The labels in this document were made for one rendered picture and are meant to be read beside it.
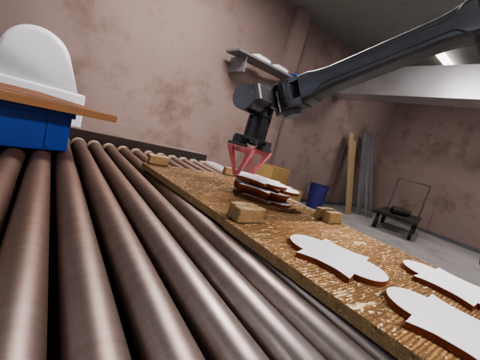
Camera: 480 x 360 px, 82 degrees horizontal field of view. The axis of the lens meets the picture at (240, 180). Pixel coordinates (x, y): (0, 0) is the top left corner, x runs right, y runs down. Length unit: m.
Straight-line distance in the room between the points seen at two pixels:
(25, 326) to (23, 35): 2.94
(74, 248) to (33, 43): 2.83
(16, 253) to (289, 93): 0.56
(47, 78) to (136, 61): 1.31
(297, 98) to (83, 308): 0.55
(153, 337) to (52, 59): 2.95
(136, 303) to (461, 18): 0.61
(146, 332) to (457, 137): 8.17
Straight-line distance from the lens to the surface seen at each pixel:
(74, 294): 0.28
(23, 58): 3.10
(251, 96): 0.62
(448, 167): 8.17
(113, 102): 3.97
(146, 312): 0.27
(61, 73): 3.09
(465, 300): 0.50
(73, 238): 0.37
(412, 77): 5.57
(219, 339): 0.26
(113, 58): 3.98
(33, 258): 0.33
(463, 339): 0.37
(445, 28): 0.62
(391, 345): 0.32
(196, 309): 0.28
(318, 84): 0.64
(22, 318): 0.26
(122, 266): 0.33
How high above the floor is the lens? 1.08
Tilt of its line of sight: 9 degrees down
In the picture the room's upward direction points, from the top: 15 degrees clockwise
